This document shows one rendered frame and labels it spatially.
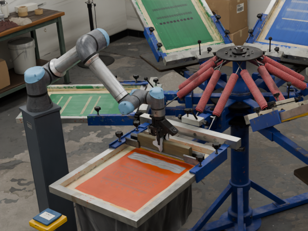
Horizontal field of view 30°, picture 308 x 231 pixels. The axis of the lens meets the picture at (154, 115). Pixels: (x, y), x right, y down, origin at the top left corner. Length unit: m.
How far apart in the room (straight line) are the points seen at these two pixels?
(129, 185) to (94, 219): 0.25
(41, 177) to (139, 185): 0.78
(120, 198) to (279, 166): 2.38
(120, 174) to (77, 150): 2.40
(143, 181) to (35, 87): 0.83
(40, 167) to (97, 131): 2.34
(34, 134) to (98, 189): 0.63
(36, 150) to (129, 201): 0.83
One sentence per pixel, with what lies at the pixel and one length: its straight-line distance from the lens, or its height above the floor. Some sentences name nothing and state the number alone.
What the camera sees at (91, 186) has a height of 0.95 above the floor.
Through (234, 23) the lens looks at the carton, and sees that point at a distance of 7.18.
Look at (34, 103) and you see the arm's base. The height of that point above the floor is 1.25.
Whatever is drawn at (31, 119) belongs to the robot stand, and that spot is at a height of 1.16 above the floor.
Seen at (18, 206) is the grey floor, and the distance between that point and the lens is 4.80.
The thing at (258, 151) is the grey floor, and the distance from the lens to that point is 5.27.
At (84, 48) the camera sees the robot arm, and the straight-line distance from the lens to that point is 3.04.
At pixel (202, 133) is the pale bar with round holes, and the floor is 1.04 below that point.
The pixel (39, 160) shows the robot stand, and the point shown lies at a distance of 3.48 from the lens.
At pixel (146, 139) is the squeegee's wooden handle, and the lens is 3.24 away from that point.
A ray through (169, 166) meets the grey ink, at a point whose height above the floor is 0.96.
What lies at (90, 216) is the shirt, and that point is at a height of 0.81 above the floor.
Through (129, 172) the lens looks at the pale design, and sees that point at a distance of 3.11.
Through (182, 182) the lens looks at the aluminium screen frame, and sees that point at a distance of 2.92.
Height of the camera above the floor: 2.51
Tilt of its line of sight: 25 degrees down
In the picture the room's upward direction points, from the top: 4 degrees counter-clockwise
